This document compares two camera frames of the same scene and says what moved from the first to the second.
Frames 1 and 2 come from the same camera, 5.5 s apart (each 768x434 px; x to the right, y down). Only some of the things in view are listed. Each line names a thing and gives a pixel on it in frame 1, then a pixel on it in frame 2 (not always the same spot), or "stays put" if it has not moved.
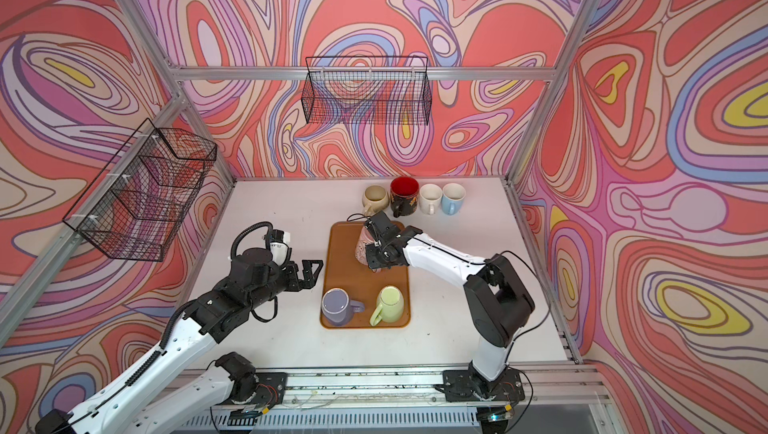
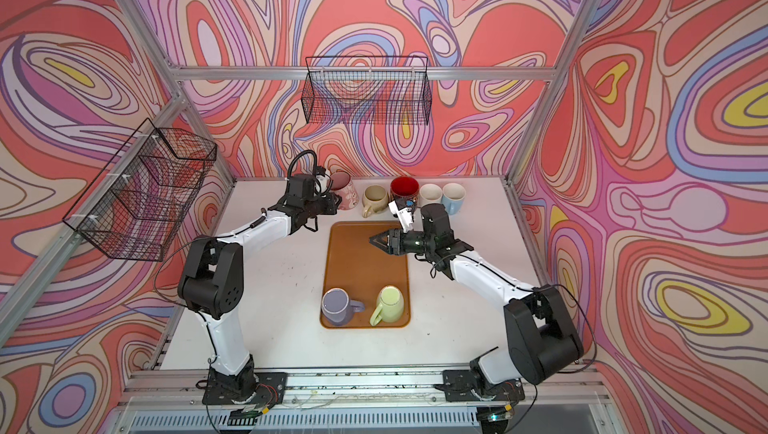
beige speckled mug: x=374 y=199 stays put
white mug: x=430 y=196 stays put
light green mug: x=389 y=305 stays put
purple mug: x=337 y=307 stays put
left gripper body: x=289 y=278 → x=320 y=205
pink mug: x=364 y=239 → x=342 y=183
